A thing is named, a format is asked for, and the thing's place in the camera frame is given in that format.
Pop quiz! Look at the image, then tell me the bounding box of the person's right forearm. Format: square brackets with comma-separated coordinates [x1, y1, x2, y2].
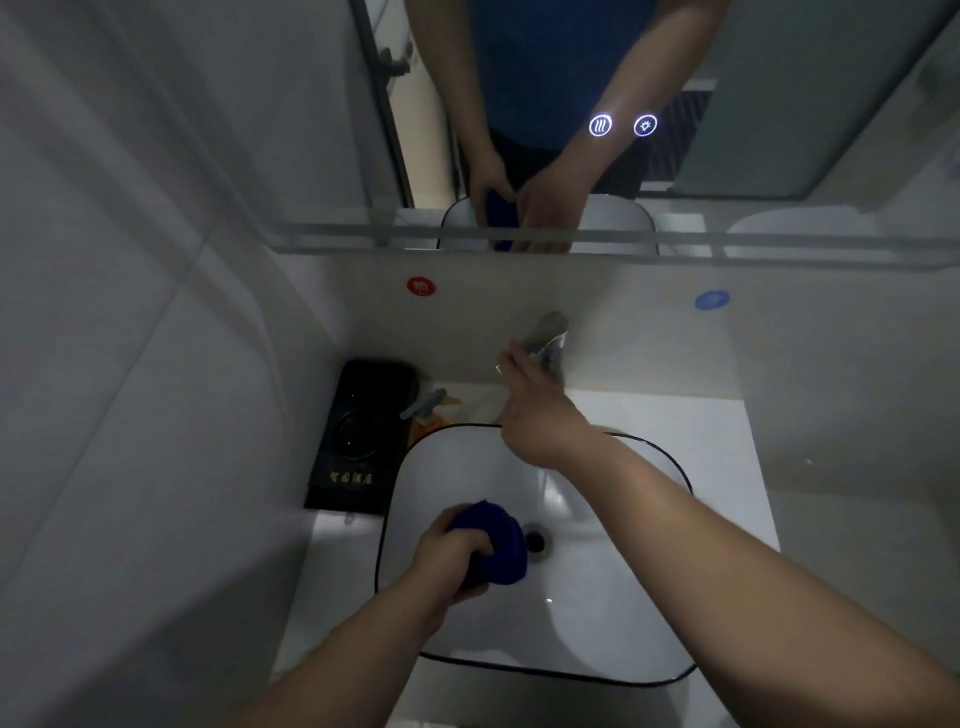
[570, 435, 960, 728]

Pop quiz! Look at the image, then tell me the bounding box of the white sink basin black rim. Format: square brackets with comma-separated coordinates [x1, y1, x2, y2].
[373, 423, 699, 687]

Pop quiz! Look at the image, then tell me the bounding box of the wall mirror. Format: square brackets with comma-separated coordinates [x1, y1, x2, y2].
[262, 0, 960, 271]

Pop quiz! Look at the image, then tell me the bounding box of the orange spray bottle grey trigger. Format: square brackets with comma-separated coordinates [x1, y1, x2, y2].
[399, 387, 463, 445]

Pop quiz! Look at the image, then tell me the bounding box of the black rectangular tray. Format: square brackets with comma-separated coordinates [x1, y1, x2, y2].
[303, 358, 421, 517]

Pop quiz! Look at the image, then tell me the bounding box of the chrome faucet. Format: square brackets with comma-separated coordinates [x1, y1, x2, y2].
[521, 311, 571, 385]

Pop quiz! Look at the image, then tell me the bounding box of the blue cleaning cloth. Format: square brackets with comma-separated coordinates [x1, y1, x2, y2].
[446, 498, 531, 592]

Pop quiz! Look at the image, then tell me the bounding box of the person's left hand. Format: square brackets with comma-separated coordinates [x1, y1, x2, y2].
[408, 502, 496, 610]

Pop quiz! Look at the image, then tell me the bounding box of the person's left forearm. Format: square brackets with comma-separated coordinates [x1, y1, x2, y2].
[225, 577, 451, 728]

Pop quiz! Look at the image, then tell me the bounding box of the person's right hand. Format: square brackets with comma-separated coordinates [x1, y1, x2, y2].
[495, 342, 607, 471]

